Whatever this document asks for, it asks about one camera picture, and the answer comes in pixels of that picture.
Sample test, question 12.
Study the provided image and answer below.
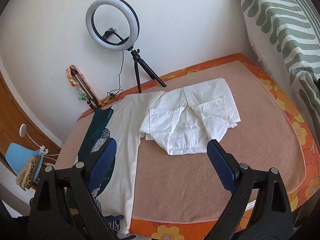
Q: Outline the green striped white blanket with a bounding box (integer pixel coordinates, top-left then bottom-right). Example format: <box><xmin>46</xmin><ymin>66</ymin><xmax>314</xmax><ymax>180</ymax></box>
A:
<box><xmin>240</xmin><ymin>0</ymin><xmax>319</xmax><ymax>137</ymax></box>

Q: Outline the colourful floral scarf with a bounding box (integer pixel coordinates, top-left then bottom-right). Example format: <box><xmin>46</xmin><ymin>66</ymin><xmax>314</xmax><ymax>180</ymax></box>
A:
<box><xmin>66</xmin><ymin>65</ymin><xmax>87</xmax><ymax>101</ymax></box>

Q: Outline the white folded shirt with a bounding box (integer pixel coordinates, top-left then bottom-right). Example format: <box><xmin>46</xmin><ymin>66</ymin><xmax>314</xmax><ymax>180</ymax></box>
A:
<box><xmin>140</xmin><ymin>78</ymin><xmax>241</xmax><ymax>155</ymax></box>

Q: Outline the white ring light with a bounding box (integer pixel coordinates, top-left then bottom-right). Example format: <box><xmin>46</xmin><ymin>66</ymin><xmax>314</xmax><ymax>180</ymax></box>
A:
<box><xmin>85</xmin><ymin>0</ymin><xmax>140</xmax><ymax>51</ymax></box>

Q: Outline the black ring light cable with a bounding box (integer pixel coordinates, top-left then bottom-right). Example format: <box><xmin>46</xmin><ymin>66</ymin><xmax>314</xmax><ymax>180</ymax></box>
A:
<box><xmin>76</xmin><ymin>28</ymin><xmax>126</xmax><ymax>122</ymax></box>

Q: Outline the leopard print cloth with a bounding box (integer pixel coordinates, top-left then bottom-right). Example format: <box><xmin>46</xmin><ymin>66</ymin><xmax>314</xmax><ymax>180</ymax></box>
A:
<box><xmin>16</xmin><ymin>154</ymin><xmax>41</xmax><ymax>191</ymax></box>

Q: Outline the pink fleece blanket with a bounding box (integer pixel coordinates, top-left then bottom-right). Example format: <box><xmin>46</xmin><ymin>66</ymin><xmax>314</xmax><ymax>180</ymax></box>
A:
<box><xmin>55</xmin><ymin>60</ymin><xmax>306</xmax><ymax>223</ymax></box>

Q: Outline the small black tripod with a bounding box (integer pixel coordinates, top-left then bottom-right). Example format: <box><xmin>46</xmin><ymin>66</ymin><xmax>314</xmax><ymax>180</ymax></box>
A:
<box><xmin>127</xmin><ymin>46</ymin><xmax>167</xmax><ymax>93</ymax></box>

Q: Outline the orange floral bed sheet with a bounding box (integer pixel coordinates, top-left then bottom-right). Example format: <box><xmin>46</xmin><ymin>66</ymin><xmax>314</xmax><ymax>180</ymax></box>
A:
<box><xmin>77</xmin><ymin>52</ymin><xmax>320</xmax><ymax>240</ymax></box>

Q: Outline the silver folded tripod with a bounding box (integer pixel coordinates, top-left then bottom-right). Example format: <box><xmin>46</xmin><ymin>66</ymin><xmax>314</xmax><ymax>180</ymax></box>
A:
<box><xmin>79</xmin><ymin>72</ymin><xmax>100</xmax><ymax>109</ymax></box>

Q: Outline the light blue chair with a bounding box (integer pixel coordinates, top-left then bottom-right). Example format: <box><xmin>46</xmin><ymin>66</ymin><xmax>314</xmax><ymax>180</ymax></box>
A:
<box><xmin>5</xmin><ymin>142</ymin><xmax>45</xmax><ymax>181</ymax></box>

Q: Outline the white desk lamp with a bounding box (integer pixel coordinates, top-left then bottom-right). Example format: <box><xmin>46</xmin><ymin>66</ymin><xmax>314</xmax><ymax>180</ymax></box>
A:
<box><xmin>19</xmin><ymin>123</ymin><xmax>61</xmax><ymax>160</ymax></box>

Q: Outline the cream and teal t-shirt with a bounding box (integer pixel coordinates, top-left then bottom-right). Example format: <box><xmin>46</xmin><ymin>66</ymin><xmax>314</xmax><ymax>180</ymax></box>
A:
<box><xmin>78</xmin><ymin>91</ymin><xmax>163</xmax><ymax>234</ymax></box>

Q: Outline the wooden wardrobe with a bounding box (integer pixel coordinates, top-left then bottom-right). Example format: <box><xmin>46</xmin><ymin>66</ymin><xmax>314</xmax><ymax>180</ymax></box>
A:
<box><xmin>1</xmin><ymin>77</ymin><xmax>61</xmax><ymax>173</ymax></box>

